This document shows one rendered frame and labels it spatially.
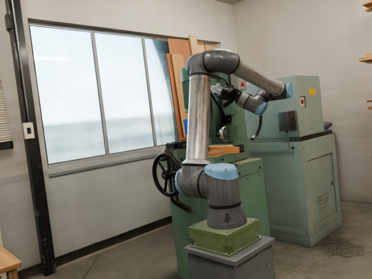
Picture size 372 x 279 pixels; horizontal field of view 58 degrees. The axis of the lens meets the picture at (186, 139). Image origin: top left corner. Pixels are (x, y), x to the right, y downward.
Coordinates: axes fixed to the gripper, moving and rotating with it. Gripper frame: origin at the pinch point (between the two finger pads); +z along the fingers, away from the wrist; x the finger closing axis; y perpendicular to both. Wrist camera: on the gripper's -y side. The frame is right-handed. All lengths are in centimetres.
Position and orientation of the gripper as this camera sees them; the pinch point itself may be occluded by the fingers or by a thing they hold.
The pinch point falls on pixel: (211, 88)
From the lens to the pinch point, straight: 221.1
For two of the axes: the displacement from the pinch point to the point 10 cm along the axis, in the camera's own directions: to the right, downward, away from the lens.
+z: -8.5, -4.4, 2.8
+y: 0.4, -5.9, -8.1
